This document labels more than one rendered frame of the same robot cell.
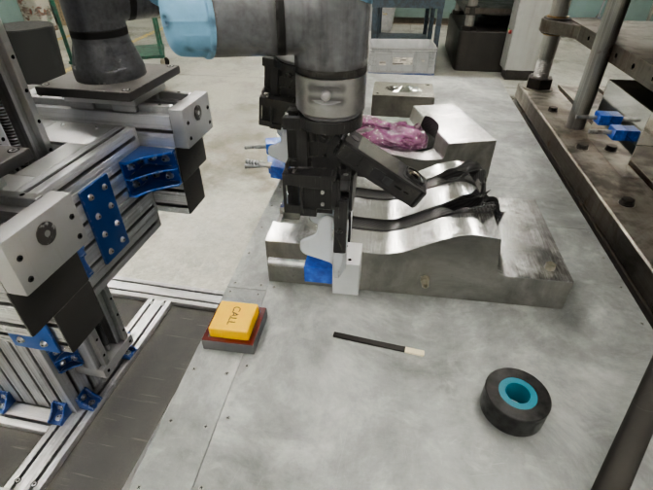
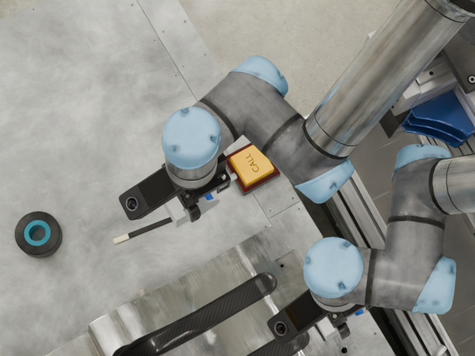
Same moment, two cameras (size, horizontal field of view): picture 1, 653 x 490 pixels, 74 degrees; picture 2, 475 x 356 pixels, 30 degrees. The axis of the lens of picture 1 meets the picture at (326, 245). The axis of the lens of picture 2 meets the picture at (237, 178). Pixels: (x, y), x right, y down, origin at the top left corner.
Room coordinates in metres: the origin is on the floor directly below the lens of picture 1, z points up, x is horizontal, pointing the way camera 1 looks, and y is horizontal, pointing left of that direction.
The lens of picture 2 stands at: (0.76, -0.22, 2.40)
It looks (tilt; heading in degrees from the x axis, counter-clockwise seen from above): 75 degrees down; 131
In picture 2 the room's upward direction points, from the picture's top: 11 degrees clockwise
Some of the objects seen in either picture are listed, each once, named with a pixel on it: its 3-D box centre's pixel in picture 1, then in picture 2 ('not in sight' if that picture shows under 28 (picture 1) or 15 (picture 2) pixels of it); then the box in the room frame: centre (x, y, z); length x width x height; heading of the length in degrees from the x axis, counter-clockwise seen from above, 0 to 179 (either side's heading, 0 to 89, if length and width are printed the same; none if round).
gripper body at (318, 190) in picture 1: (324, 161); (195, 172); (0.47, 0.00, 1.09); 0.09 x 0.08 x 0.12; 82
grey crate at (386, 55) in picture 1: (400, 55); not in sight; (4.32, -0.70, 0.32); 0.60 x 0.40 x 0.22; 87
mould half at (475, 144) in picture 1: (376, 146); not in sight; (1.05, -0.13, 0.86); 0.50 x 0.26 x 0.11; 99
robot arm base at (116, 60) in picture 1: (105, 51); not in sight; (1.02, 0.49, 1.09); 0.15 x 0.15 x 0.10
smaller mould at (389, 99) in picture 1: (401, 99); not in sight; (1.48, -0.26, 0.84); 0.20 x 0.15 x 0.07; 82
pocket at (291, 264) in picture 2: (289, 223); (292, 268); (0.67, 0.07, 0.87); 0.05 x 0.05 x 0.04; 82
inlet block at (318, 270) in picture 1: (314, 264); (202, 193); (0.47, 0.02, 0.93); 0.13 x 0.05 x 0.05; 82
